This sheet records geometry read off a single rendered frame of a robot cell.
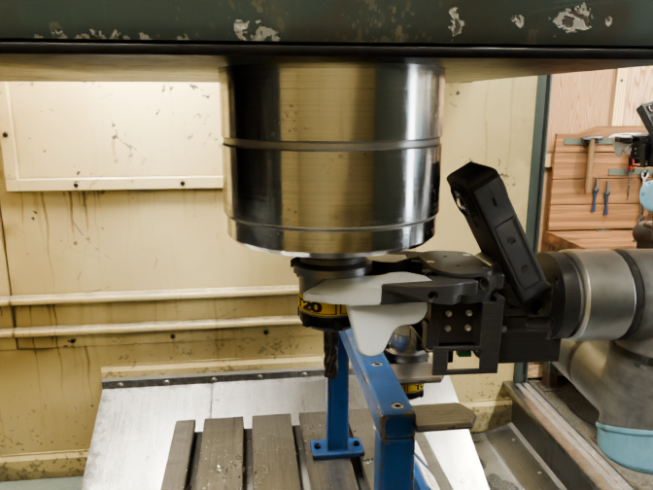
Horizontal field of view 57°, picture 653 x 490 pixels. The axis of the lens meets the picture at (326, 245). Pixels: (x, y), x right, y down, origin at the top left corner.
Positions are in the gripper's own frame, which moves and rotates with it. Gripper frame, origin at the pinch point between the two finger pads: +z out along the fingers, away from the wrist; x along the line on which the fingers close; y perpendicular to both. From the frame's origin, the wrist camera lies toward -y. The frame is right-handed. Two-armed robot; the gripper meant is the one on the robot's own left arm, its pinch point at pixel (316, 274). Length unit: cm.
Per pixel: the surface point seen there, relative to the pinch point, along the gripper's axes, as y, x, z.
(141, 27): -16.3, -12.4, 10.3
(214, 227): 17, 101, 13
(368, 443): 52, 59, -18
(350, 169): -8.9, -8.0, -1.1
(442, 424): 20.2, 11.7, -15.2
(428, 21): -17.0, -12.5, -4.1
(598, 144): 5, 249, -174
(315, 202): -6.8, -7.8, 1.0
